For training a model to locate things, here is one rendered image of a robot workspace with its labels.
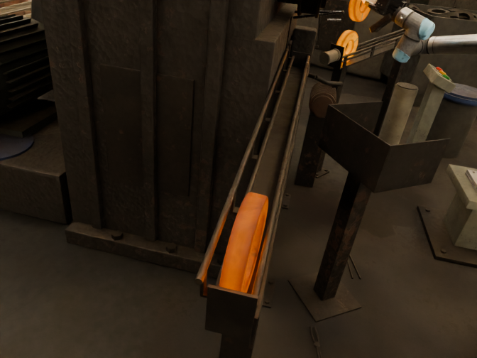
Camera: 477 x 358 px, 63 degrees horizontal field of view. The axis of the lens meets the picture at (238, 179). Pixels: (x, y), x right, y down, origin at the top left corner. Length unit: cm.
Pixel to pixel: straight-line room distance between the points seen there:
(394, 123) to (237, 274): 188
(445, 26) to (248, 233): 326
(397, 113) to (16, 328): 199
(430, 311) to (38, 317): 137
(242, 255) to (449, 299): 131
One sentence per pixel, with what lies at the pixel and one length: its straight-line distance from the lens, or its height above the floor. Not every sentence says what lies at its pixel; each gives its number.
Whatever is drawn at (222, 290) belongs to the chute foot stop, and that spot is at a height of 67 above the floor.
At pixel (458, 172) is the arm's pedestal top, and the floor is 30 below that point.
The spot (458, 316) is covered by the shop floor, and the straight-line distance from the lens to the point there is 173.
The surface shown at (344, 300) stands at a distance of 155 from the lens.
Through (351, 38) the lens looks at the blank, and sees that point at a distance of 205.
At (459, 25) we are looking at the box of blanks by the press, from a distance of 374.
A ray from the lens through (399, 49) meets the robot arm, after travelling 190.
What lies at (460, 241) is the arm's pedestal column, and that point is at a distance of 203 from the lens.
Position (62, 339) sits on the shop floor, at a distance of 140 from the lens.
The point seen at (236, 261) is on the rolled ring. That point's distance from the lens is 56.
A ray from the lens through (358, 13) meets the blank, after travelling 200.
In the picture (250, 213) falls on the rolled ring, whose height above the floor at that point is 76.
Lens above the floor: 110
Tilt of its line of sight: 32 degrees down
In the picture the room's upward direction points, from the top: 7 degrees clockwise
